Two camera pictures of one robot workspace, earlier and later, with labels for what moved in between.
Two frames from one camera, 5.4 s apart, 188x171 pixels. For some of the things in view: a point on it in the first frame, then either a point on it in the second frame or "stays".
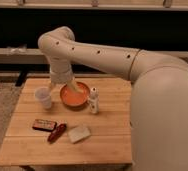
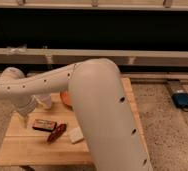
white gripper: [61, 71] to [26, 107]
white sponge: [79, 133] stays
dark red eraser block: [44, 125] stays
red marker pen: [56, 134] stays
